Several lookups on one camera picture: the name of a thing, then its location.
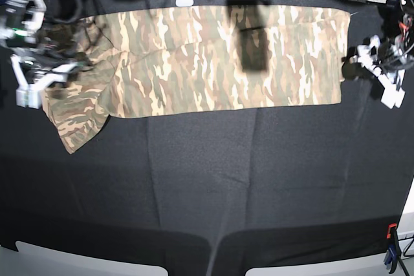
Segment camouflage t-shirt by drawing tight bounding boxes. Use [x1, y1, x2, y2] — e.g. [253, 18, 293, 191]
[41, 5, 351, 153]

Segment red blue clamp front right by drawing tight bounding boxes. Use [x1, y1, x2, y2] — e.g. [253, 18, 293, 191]
[384, 223, 402, 274]

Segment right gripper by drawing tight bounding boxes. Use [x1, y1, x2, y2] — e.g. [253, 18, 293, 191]
[10, 54, 89, 109]

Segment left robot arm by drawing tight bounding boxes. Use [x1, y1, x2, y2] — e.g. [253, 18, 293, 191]
[345, 0, 413, 109]

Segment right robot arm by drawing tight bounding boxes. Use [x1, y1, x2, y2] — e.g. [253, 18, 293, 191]
[1, 0, 91, 109]

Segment black table cloth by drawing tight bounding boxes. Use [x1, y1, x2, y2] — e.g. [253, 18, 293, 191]
[1, 0, 413, 275]

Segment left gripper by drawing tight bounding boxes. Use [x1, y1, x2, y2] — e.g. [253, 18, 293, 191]
[342, 35, 406, 109]

